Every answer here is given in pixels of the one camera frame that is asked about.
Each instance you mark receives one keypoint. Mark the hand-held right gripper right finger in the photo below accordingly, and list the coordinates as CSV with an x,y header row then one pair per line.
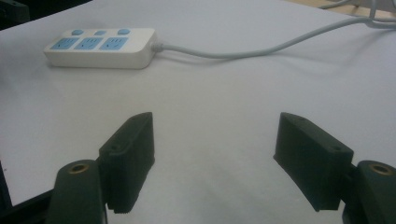
x,y
314,161

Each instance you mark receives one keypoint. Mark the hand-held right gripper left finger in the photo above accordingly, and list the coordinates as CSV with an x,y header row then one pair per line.
x,y
126,161

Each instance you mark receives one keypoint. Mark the dark object at table corner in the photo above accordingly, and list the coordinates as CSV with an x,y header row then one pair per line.
x,y
14,14

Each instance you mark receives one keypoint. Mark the white power strip blue sockets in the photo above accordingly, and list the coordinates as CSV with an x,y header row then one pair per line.
x,y
101,48

